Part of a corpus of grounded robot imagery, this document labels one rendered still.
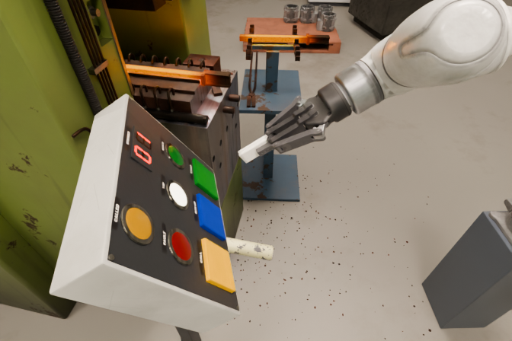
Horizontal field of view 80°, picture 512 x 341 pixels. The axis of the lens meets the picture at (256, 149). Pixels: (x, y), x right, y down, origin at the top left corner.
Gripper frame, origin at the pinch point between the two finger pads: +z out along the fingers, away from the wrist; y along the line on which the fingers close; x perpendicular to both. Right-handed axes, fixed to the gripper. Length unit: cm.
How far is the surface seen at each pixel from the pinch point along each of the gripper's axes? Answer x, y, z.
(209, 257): 3.0, -19.8, 12.6
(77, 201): 22.5, -14.6, 20.0
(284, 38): -28, 83, -22
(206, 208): 1.8, -9.2, 12.6
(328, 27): -152, 276, -87
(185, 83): -0.8, 45.2, 15.3
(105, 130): 22.5, -1.3, 17.1
